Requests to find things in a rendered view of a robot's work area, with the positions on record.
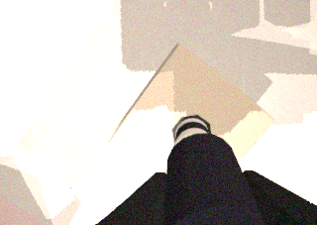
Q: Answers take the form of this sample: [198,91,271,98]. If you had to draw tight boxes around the white marker with black band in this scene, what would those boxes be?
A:
[174,118,209,146]

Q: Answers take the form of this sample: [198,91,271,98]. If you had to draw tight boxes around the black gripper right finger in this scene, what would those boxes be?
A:
[243,169,317,225]

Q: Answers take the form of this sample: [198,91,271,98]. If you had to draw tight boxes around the black marker cap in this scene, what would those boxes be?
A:
[162,134,265,225]

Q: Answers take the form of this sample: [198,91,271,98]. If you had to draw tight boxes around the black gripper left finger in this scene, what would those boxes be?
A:
[95,172,166,225]

